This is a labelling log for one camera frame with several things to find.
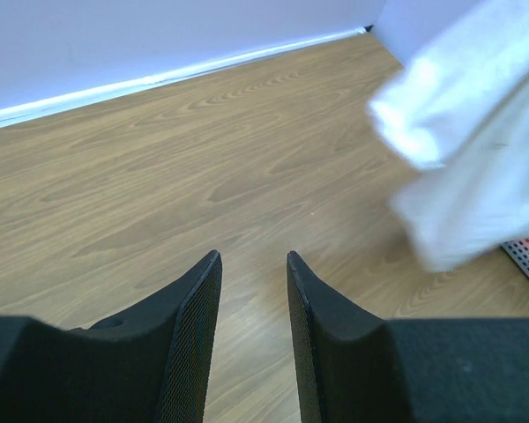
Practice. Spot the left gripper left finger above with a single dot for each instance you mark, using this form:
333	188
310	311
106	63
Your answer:
147	363

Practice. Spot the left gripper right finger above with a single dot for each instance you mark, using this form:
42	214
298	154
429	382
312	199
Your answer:
352	366

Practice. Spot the white t shirt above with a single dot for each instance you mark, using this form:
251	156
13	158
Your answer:
458	113

